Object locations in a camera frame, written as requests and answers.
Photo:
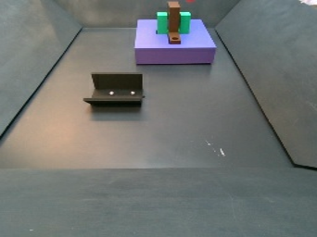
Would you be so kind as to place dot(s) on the purple board block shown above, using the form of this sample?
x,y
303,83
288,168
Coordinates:
x,y
154,51

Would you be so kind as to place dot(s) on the green block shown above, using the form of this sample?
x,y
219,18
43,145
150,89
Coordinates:
x,y
183,22

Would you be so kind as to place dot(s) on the brown L-shaped block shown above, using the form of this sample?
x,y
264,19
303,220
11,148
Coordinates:
x,y
175,38

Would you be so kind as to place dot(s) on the black angled bracket holder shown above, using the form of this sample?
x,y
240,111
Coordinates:
x,y
117,88

